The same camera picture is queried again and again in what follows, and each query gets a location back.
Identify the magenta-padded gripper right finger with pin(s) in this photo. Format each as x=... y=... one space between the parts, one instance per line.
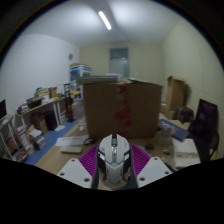
x=141 y=160

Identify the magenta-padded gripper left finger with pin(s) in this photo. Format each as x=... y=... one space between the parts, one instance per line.
x=87 y=160

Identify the white and grey computer mouse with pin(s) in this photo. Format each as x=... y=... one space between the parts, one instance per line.
x=114 y=163

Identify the small dark object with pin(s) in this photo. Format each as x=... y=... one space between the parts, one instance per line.
x=149 y=146

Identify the white paper sheet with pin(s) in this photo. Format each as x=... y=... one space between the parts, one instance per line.
x=70 y=140

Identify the white open book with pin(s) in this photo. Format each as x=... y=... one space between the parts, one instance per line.
x=185 y=151

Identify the blue book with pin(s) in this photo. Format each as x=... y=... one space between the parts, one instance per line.
x=175 y=129

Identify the clear glass jar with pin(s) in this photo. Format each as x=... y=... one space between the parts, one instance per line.
x=79 y=111

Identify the black bin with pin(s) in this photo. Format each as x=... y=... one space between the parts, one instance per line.
x=51 y=120

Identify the large brown cardboard box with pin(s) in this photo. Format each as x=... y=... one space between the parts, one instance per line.
x=106 y=110

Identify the black tall stand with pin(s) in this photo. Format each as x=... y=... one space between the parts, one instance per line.
x=69 y=103

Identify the brown carton under desk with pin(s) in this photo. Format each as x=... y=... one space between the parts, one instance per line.
x=40 y=122

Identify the dark backpack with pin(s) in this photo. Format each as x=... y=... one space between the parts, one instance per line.
x=185 y=114

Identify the wooden side desk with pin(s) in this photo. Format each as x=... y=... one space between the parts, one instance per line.
x=40 y=106

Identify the black computer monitor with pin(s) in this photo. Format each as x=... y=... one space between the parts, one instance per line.
x=205 y=123

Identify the small brown cardboard box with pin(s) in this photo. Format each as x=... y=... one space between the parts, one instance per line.
x=175 y=93

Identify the blue and white printed box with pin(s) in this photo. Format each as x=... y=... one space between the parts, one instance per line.
x=79 y=71

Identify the black screen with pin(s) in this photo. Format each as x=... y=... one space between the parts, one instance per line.
x=2 y=109

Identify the grey window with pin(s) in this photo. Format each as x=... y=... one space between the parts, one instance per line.
x=119 y=62

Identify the ceiling tube light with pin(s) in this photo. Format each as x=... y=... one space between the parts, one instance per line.
x=104 y=20

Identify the round wall clock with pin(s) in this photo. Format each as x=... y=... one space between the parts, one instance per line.
x=70 y=56

